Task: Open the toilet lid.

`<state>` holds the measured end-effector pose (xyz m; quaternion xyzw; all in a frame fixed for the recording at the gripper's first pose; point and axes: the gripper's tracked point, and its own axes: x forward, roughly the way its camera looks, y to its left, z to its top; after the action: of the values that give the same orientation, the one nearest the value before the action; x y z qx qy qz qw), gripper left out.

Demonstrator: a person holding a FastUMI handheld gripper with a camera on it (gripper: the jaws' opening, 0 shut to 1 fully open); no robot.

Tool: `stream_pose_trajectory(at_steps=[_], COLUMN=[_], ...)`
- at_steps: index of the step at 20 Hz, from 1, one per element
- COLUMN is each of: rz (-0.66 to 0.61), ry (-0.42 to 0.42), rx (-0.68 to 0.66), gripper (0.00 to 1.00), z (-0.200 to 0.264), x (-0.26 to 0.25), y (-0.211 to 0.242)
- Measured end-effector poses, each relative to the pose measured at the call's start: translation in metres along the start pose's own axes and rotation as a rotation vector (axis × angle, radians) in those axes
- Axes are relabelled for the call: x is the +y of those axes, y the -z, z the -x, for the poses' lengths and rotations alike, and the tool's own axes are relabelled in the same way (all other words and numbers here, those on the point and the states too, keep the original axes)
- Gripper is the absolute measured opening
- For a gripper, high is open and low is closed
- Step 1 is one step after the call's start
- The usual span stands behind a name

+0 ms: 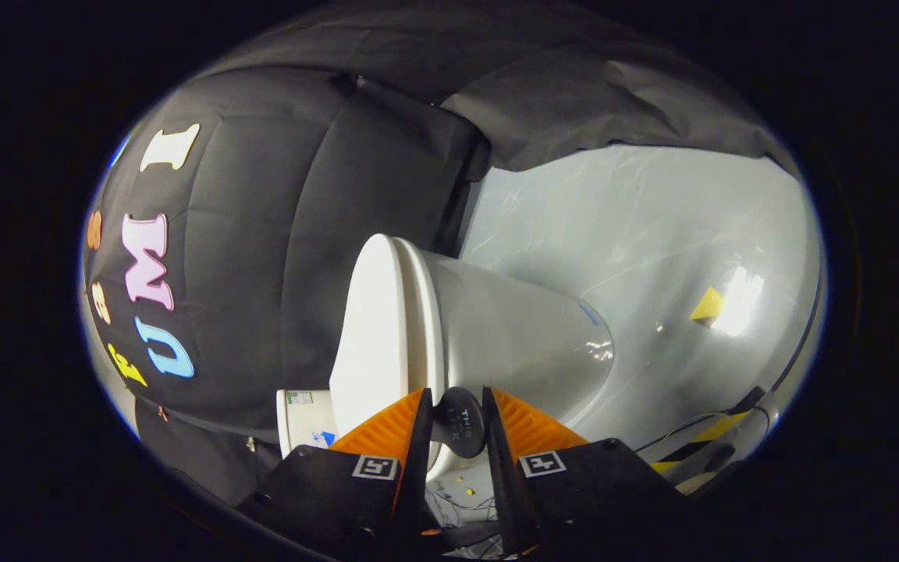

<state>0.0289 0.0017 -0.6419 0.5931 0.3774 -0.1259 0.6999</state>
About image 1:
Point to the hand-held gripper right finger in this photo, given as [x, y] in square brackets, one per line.
[494, 468]

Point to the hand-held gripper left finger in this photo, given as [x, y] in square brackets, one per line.
[421, 468]

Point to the black round lid knob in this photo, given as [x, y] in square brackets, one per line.
[459, 421]

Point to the white toilet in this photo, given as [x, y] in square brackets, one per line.
[512, 336]

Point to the yellow black striped bar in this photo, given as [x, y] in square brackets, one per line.
[703, 441]

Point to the yellow floor tape piece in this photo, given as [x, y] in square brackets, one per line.
[707, 306]

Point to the black backdrop cloth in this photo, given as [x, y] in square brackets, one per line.
[262, 234]

